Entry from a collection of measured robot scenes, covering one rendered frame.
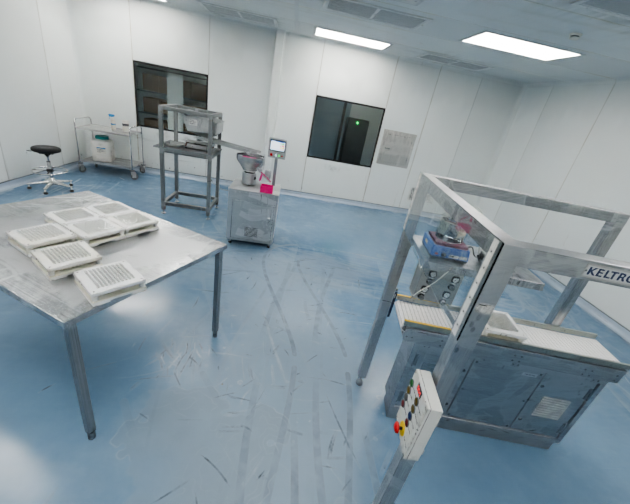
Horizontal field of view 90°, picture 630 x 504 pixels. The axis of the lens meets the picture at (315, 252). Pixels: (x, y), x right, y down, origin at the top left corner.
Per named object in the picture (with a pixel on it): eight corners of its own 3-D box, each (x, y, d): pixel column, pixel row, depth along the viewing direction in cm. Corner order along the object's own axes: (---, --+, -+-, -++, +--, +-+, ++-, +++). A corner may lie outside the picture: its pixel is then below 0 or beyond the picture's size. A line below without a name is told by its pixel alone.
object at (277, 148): (264, 185, 425) (269, 137, 398) (265, 183, 434) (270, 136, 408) (281, 188, 428) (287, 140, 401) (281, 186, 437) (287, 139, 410)
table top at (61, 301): (-105, 227, 182) (-107, 221, 181) (88, 194, 276) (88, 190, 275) (64, 329, 137) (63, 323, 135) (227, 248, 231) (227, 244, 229)
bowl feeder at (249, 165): (232, 185, 401) (234, 155, 385) (237, 178, 433) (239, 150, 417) (270, 191, 407) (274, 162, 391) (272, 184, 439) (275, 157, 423)
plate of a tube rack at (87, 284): (72, 275, 158) (72, 271, 157) (125, 262, 176) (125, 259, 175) (91, 298, 145) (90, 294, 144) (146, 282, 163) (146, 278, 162)
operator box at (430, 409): (402, 459, 109) (427, 408, 98) (395, 415, 124) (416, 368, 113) (419, 462, 109) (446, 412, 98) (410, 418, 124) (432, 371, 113)
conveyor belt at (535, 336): (399, 330, 185) (402, 323, 183) (393, 305, 208) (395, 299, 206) (625, 375, 184) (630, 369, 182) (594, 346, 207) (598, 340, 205)
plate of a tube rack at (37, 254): (30, 253, 167) (29, 250, 166) (83, 243, 186) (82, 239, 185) (47, 272, 156) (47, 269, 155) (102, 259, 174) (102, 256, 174)
